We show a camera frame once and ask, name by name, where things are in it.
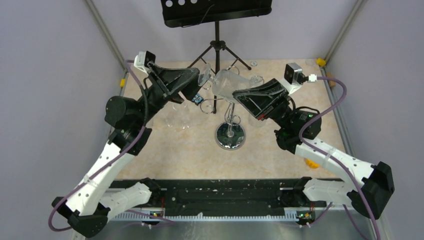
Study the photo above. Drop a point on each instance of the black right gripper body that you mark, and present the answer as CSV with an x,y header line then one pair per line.
x,y
280,107

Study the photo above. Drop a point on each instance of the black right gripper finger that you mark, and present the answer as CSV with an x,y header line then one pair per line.
x,y
272,87
248,102

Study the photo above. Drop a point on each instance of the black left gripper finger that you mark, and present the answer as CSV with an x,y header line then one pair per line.
x,y
190,91
190,77

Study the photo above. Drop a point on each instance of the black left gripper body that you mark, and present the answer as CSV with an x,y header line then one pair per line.
x,y
157,96

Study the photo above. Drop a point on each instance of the clear wine glass back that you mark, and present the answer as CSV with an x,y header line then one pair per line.
x,y
179,116

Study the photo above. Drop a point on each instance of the ribbed wine glass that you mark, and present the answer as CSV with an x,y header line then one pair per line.
x,y
256,81
223,83
255,122

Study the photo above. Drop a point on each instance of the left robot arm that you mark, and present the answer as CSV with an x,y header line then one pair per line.
x,y
86,208

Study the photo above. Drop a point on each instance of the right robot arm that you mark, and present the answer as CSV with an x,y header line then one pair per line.
x,y
365,186

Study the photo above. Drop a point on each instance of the chrome wine glass rack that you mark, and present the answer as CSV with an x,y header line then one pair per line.
x,y
230,135

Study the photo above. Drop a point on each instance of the small blue black toy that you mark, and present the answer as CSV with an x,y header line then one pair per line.
x,y
197,99

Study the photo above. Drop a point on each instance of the yellow red toy block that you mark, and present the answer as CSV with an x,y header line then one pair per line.
x,y
311,164

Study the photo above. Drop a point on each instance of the black music stand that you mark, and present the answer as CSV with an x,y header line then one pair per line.
x,y
190,13

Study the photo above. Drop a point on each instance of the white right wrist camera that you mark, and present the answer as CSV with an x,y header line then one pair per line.
x,y
295,77

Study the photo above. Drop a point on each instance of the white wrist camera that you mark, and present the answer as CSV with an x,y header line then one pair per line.
x,y
295,77
142,59

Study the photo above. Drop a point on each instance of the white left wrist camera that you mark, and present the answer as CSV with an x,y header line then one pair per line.
x,y
142,59

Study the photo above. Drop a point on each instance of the yellow corner bracket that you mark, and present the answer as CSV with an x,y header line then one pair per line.
x,y
321,62

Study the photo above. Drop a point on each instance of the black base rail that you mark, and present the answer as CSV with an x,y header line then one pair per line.
x,y
228,200

